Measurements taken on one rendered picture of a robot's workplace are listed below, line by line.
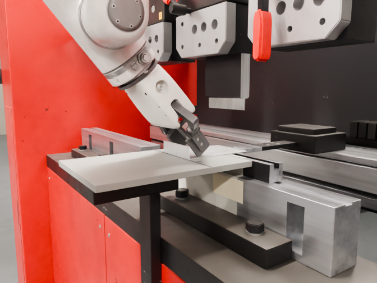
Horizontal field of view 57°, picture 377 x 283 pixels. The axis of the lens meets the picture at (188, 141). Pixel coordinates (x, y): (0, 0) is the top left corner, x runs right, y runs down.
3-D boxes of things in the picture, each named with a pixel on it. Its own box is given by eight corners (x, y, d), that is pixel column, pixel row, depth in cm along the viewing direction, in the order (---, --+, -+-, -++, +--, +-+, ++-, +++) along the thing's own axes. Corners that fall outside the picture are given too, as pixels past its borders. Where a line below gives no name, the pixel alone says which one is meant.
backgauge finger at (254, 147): (219, 153, 71) (219, 129, 70) (300, 142, 85) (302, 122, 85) (261, 163, 61) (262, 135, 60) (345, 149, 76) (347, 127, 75)
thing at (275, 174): (196, 161, 70) (196, 146, 70) (207, 159, 72) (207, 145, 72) (269, 183, 54) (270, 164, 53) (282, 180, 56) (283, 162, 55)
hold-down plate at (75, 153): (71, 156, 123) (70, 148, 123) (86, 155, 126) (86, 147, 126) (100, 173, 99) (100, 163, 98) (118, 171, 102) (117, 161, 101)
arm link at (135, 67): (156, 36, 50) (168, 53, 52) (131, 42, 57) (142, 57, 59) (116, 73, 47) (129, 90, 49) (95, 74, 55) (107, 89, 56)
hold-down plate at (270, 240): (157, 207, 71) (157, 193, 70) (179, 202, 74) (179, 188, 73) (265, 270, 46) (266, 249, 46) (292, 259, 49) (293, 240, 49)
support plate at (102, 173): (58, 166, 57) (58, 160, 57) (190, 150, 71) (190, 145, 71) (95, 193, 42) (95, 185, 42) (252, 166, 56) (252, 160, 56)
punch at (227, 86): (205, 107, 67) (205, 57, 66) (213, 107, 68) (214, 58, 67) (240, 110, 59) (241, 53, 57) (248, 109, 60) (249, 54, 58)
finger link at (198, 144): (198, 117, 55) (219, 146, 58) (187, 115, 57) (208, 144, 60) (186, 131, 54) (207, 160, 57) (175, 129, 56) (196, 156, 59)
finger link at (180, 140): (170, 114, 62) (191, 140, 65) (162, 113, 64) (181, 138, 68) (159, 126, 61) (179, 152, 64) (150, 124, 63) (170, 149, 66)
